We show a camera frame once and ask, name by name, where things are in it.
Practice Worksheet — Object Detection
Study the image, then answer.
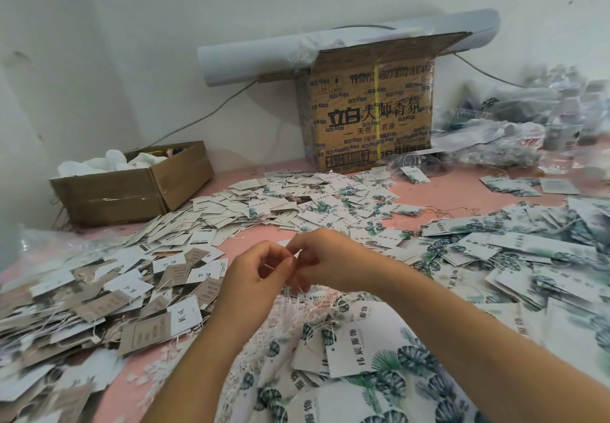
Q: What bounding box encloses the person's right hand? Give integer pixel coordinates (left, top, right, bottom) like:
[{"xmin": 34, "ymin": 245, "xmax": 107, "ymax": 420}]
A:
[{"xmin": 288, "ymin": 227, "xmax": 406, "ymax": 295}]

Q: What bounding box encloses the person's left hand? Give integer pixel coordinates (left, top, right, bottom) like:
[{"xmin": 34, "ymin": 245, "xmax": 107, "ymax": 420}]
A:
[{"xmin": 205, "ymin": 241, "xmax": 299, "ymax": 347}]

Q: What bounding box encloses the heap of small tags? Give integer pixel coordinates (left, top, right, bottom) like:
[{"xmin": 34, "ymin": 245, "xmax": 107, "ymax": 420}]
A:
[{"xmin": 119, "ymin": 168, "xmax": 427, "ymax": 248}]

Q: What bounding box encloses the pile of white strings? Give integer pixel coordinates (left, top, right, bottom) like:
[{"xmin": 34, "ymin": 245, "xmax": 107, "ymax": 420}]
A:
[{"xmin": 128, "ymin": 299, "xmax": 316, "ymax": 419}]

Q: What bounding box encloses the pile of brown white tags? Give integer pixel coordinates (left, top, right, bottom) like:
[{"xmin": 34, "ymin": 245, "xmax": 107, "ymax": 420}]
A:
[{"xmin": 0, "ymin": 239, "xmax": 228, "ymax": 423}]

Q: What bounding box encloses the pile of green leaf tags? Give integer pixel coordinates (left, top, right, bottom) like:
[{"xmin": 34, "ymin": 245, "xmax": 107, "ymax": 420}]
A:
[{"xmin": 224, "ymin": 197, "xmax": 610, "ymax": 423}]

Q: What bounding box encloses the person's left forearm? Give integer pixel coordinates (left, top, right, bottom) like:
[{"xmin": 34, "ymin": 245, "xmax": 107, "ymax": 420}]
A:
[{"xmin": 143, "ymin": 332, "xmax": 254, "ymax": 423}]

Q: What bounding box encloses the person's right forearm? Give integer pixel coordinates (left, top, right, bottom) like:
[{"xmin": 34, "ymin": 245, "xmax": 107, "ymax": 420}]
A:
[{"xmin": 376, "ymin": 265, "xmax": 610, "ymax": 423}]

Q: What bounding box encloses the small open cardboard box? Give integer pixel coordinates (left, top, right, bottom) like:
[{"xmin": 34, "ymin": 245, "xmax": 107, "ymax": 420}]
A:
[{"xmin": 50, "ymin": 140, "xmax": 215, "ymax": 227}]

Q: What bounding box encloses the large printed cardboard box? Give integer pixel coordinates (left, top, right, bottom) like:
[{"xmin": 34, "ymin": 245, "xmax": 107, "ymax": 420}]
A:
[{"xmin": 296, "ymin": 32, "xmax": 471, "ymax": 174}]

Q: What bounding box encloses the white crumpled material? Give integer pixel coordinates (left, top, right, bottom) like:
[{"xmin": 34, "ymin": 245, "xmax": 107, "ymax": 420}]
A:
[{"xmin": 57, "ymin": 148, "xmax": 171, "ymax": 177}]

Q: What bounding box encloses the clear plastic bag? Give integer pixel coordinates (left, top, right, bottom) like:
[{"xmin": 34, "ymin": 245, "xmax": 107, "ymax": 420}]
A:
[{"xmin": 14, "ymin": 225, "xmax": 95, "ymax": 267}]

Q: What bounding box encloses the white roll in plastic wrap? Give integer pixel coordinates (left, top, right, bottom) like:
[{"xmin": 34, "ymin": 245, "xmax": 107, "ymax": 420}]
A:
[{"xmin": 198, "ymin": 9, "xmax": 501, "ymax": 88}]

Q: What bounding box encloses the heap of clear plastic bags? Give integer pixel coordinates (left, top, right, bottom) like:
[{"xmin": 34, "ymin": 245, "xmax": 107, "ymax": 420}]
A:
[{"xmin": 429, "ymin": 65, "xmax": 610, "ymax": 191}]

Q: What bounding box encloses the black cable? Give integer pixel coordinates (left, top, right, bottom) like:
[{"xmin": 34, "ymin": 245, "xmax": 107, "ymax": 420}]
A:
[{"xmin": 141, "ymin": 79, "xmax": 259, "ymax": 149}]

